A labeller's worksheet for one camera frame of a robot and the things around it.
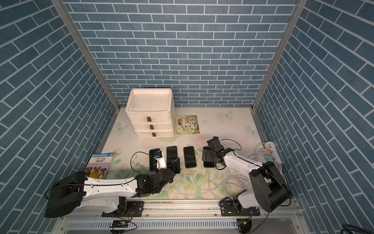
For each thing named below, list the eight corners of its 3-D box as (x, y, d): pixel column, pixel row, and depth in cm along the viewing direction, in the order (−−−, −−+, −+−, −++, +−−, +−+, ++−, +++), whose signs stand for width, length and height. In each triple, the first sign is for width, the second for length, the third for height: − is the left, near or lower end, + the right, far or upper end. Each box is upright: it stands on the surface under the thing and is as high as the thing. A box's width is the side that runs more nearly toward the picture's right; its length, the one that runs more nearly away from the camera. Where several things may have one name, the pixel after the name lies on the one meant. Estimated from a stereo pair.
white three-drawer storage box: (135, 138, 104) (121, 112, 83) (143, 115, 118) (132, 88, 97) (173, 138, 104) (168, 112, 83) (176, 115, 118) (172, 88, 97)
